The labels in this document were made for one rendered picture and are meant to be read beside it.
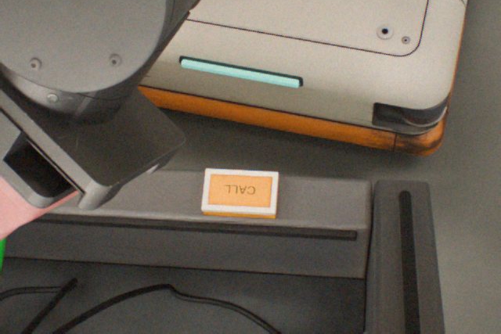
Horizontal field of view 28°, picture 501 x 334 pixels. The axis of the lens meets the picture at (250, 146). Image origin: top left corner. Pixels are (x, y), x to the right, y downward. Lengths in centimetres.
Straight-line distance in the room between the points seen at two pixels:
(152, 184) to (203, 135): 105
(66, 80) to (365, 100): 126
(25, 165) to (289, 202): 35
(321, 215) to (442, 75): 83
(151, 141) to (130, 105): 2
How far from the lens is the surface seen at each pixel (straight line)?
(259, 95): 158
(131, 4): 26
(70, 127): 37
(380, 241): 63
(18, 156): 38
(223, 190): 69
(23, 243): 81
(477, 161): 174
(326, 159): 173
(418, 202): 67
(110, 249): 79
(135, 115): 40
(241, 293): 80
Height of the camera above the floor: 161
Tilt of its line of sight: 67 degrees down
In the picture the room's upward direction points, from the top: 11 degrees counter-clockwise
